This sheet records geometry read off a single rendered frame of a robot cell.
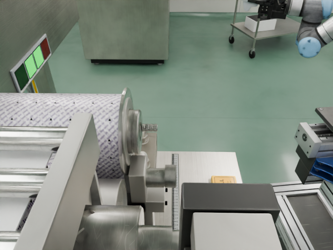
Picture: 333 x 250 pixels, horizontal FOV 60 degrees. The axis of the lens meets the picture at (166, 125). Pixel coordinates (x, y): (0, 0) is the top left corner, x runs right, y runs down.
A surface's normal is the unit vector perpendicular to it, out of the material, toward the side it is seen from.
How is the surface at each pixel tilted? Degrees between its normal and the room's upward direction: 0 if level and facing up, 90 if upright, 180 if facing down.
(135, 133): 53
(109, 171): 94
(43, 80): 90
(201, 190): 0
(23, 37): 90
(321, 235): 0
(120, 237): 20
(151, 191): 0
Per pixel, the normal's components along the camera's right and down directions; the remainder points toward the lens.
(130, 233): 0.00, -0.61
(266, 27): 0.28, 0.60
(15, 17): 1.00, 0.01
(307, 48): -0.34, 0.59
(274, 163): 0.00, -0.78
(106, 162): -0.02, 0.67
